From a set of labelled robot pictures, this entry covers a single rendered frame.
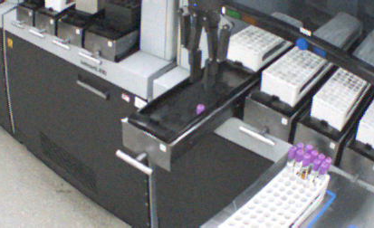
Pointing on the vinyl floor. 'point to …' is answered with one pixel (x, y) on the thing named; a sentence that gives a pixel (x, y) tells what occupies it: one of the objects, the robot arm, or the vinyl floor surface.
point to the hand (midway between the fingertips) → (202, 69)
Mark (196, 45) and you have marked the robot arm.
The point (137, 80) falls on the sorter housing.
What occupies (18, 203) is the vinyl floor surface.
